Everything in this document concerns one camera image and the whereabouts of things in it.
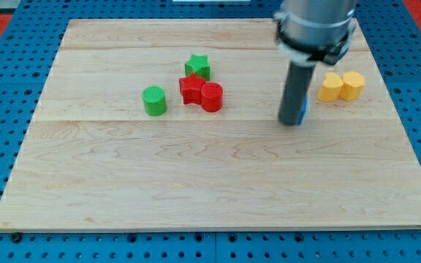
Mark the red cylinder block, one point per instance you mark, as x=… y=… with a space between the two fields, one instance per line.
x=211 y=97

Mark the green cylinder block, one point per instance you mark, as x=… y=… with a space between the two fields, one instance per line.
x=154 y=101

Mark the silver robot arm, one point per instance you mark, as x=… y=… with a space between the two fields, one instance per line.
x=309 y=32

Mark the red star block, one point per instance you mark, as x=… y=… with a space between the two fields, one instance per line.
x=190 y=88

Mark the blue block behind rod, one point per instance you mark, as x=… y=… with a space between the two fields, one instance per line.
x=303 y=111

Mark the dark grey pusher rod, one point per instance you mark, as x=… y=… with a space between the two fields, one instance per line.
x=295 y=91

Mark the yellow hexagon block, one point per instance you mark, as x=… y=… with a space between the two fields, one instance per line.
x=353 y=86

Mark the yellow heart block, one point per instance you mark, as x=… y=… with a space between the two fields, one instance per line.
x=330 y=88

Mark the green star block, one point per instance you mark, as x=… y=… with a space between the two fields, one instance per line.
x=199 y=65

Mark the light wooden board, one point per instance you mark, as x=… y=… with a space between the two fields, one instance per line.
x=92 y=160

